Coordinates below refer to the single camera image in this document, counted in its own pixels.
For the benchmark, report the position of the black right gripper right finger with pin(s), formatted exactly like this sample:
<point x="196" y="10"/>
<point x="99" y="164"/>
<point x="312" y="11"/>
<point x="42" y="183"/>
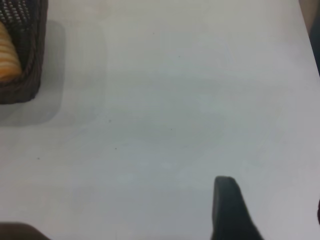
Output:
<point x="230" y="215"/>

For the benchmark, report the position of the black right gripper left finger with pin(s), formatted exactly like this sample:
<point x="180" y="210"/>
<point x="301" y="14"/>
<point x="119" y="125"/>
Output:
<point x="20" y="232"/>

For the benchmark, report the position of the dark brown wicker basket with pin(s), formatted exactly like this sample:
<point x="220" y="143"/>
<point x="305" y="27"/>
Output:
<point x="30" y="75"/>

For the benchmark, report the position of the striped orange bread roll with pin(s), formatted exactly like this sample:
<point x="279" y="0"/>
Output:
<point x="7" y="60"/>

